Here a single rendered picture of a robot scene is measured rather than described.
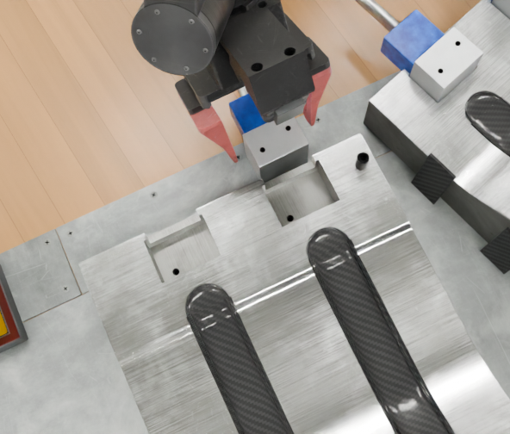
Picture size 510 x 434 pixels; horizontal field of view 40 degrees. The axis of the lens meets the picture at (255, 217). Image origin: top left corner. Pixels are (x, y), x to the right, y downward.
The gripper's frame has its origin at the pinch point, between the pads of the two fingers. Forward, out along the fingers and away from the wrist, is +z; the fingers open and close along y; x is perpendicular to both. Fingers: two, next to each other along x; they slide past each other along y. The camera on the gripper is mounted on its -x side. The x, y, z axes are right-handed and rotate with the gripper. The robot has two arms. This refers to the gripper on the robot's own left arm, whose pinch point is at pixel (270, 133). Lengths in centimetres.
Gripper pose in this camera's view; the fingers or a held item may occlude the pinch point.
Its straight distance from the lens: 65.4
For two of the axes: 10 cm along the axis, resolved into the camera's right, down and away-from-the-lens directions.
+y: 9.0, -4.4, 0.7
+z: 2.6, 6.5, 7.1
